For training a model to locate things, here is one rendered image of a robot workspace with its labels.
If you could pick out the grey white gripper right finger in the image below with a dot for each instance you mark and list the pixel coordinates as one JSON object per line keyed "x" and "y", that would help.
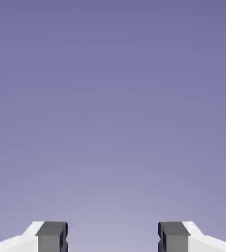
{"x": 175, "y": 238}

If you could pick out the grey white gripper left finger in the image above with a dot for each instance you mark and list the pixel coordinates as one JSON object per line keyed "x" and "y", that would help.
{"x": 50, "y": 238}

